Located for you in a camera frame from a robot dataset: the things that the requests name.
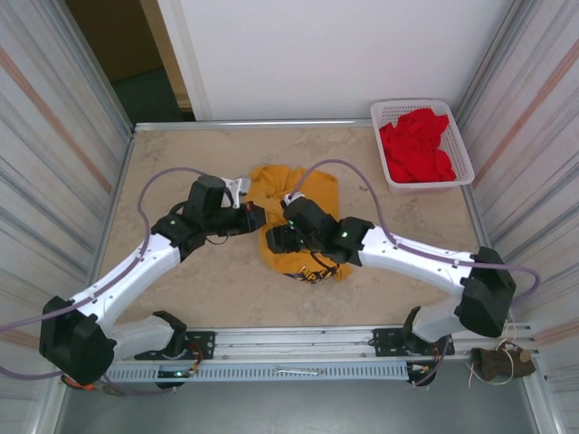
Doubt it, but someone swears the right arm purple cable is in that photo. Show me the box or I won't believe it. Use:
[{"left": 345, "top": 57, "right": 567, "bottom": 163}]
[{"left": 289, "top": 158, "right": 542, "bottom": 389}]

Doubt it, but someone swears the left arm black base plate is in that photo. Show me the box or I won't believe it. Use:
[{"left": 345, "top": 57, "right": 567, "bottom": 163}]
[{"left": 134, "top": 331, "right": 216, "bottom": 362}]

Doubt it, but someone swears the small silver wrench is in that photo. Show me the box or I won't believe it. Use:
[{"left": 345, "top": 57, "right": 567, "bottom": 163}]
[{"left": 272, "top": 366, "right": 325, "bottom": 376}]

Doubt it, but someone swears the red cloth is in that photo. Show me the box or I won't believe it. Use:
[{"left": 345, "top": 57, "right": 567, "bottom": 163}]
[{"left": 378, "top": 107, "right": 457, "bottom": 184}]

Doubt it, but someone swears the grey slotted cable duct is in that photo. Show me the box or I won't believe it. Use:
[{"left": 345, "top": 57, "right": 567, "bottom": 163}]
[{"left": 97, "top": 361, "right": 411, "bottom": 383}]

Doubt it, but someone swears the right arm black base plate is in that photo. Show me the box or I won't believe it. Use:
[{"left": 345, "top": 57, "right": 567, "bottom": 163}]
[{"left": 373, "top": 327, "right": 455, "bottom": 358}]

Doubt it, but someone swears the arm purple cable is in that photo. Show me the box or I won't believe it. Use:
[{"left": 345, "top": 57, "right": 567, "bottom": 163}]
[
  {"left": 289, "top": 158, "right": 542, "bottom": 389},
  {"left": 0, "top": 166, "right": 214, "bottom": 397}
]

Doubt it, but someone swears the beige door frame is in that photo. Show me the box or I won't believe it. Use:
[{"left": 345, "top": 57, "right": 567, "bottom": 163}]
[{"left": 138, "top": 0, "right": 196, "bottom": 110}]

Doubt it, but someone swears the white perforated plastic basket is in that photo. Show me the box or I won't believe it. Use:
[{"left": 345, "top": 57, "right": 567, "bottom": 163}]
[{"left": 370, "top": 98, "right": 476, "bottom": 195}]

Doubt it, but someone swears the circuit board with green light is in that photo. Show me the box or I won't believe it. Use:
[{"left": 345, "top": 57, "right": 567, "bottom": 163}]
[{"left": 156, "top": 368, "right": 196, "bottom": 381}]

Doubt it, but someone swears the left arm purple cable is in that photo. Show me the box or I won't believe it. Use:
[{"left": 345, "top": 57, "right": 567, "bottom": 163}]
[{"left": 0, "top": 166, "right": 214, "bottom": 397}]

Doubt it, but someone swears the mustard yellow t-shirt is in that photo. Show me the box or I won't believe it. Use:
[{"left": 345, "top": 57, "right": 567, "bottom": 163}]
[{"left": 247, "top": 165, "right": 354, "bottom": 284}]

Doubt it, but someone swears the brown pouch with string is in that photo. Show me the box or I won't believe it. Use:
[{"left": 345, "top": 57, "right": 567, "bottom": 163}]
[{"left": 465, "top": 323, "right": 538, "bottom": 388}]

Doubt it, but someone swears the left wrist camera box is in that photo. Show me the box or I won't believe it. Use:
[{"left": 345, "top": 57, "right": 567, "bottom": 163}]
[{"left": 223, "top": 176, "right": 252, "bottom": 210}]

